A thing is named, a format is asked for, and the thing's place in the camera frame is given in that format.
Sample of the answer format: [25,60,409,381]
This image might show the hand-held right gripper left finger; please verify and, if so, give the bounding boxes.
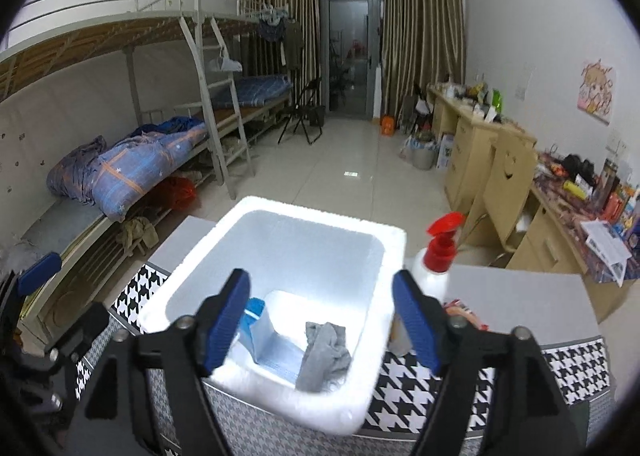
[80,268,251,456]

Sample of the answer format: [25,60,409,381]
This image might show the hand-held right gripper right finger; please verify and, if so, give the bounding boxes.
[391,270,588,456]

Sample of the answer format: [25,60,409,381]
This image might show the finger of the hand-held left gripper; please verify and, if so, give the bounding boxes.
[0,252,63,337]
[47,305,110,363]

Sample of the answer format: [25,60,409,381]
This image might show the white foam box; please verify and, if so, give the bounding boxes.
[140,196,407,436]

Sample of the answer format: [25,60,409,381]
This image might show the white bottle with red nozzle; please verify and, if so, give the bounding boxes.
[407,212,467,307]

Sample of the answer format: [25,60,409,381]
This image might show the red snack packet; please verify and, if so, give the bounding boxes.
[442,300,488,331]

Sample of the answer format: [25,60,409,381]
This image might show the pack of blue face masks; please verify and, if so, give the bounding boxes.
[239,298,312,389]

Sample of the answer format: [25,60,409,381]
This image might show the houndstooth tablecloth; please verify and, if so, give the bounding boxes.
[75,216,618,456]

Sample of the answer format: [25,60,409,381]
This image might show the grey cloth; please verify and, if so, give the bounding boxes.
[295,321,353,393]

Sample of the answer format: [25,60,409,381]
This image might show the beige clothes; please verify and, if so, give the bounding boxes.
[115,216,160,257]

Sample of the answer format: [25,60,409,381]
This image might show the red bag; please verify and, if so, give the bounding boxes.
[150,176,197,211]

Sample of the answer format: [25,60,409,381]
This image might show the blue checked quilt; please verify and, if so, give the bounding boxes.
[47,117,208,221]

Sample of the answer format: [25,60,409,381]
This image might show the light wooden desk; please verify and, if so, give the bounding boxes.
[505,176,640,321]
[427,86,538,217]

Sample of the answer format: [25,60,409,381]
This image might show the grey bucket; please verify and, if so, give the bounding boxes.
[411,138,436,171]

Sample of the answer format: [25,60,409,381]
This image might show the white cardboard box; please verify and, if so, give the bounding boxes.
[436,133,456,171]

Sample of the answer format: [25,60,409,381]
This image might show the wooden chair with smiley cutout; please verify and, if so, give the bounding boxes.
[470,133,538,257]

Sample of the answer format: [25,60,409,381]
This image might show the dark printed desk mat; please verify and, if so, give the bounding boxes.
[532,156,640,287]

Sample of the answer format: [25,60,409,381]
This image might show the white printed papers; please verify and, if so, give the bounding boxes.
[582,218,633,287]

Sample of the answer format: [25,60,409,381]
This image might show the white metal bunk bed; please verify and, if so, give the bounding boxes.
[195,0,296,147]
[0,0,253,352]

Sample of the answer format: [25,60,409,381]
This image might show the black folding chair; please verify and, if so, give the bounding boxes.
[277,78,326,145]

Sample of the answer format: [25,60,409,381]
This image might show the black bag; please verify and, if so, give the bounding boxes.
[560,154,598,187]

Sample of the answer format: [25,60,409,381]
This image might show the blue checked bed sheet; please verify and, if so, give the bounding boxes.
[220,76,293,106]

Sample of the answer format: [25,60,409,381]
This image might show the row of toiletry bottles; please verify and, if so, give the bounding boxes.
[595,158,640,251]

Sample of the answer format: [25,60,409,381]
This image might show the white plastic bag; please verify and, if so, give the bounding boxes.
[207,53,243,74]

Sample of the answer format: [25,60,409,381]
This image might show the hanging dark garment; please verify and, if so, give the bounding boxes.
[284,20,303,69]

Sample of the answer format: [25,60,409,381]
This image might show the glass balcony door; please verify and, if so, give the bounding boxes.
[320,0,385,119]

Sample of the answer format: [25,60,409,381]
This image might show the hanging blue garment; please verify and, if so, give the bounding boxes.
[257,16,286,41]

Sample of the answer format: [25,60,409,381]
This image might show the wall poster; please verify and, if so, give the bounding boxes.
[577,60,617,125]

